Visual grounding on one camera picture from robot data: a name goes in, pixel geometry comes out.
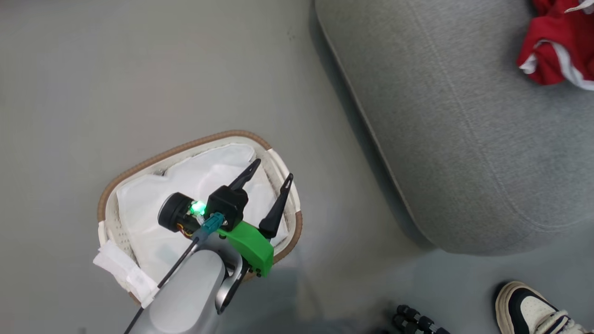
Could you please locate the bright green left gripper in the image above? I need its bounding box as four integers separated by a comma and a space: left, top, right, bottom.
217, 159, 294, 278

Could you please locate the red and white garment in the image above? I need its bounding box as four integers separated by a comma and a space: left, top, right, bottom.
517, 0, 594, 91

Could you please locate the grey fabric sofa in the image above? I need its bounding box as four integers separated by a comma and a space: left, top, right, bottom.
315, 0, 594, 256

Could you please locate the black cylinder with green light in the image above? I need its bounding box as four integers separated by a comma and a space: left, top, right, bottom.
158, 192, 198, 233

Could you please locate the white basket liner cloth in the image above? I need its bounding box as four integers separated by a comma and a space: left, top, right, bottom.
116, 143, 291, 283

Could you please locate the white woven laundry basket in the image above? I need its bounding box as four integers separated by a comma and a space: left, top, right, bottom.
97, 130, 303, 304

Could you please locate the black ribbed cylindrical object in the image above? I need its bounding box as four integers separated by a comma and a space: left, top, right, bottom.
392, 304, 451, 334

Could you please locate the black and white sneaker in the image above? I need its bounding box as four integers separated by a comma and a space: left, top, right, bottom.
495, 281, 594, 334

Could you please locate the teal cable connector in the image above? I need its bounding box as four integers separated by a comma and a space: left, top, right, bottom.
193, 212, 226, 242

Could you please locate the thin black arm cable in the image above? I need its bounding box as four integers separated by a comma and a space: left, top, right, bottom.
123, 237, 200, 334

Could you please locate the white basket handle strap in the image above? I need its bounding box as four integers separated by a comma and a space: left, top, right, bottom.
93, 239, 161, 309

